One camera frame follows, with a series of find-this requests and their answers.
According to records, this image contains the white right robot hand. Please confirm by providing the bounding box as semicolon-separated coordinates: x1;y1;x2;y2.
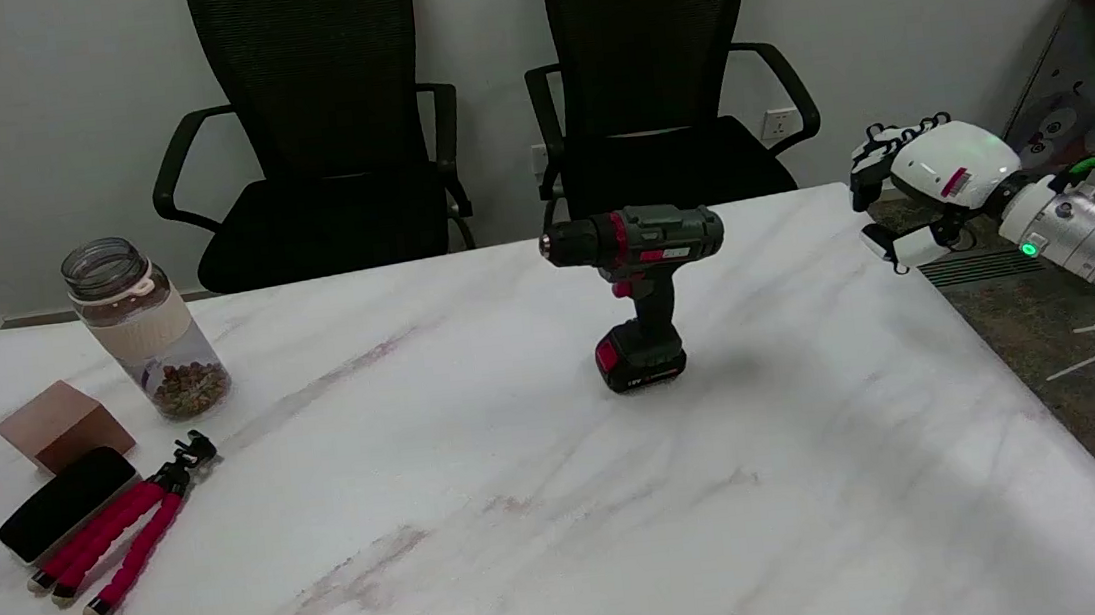
843;107;1031;278

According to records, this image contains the dark green power screwdriver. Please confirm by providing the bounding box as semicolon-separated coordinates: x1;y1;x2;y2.
537;197;740;401

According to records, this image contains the floor vent grille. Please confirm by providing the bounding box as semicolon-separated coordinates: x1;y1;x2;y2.
919;245;1048;290

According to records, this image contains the grey panda print panel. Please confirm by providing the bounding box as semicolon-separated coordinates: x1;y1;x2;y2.
990;0;1095;186

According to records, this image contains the black mesh office chair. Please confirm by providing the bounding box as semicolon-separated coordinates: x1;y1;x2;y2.
133;0;480;301
516;0;830;239

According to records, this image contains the glass jar with nuts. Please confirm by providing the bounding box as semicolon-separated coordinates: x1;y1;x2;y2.
59;227;235;431

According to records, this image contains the red flexible mini tripod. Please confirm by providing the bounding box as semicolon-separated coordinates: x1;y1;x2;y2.
15;429;235;615

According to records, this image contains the brown wooden block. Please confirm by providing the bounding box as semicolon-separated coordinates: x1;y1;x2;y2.
0;374;139;480

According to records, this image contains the black whiteboard eraser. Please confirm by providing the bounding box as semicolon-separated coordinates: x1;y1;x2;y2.
0;444;148;569

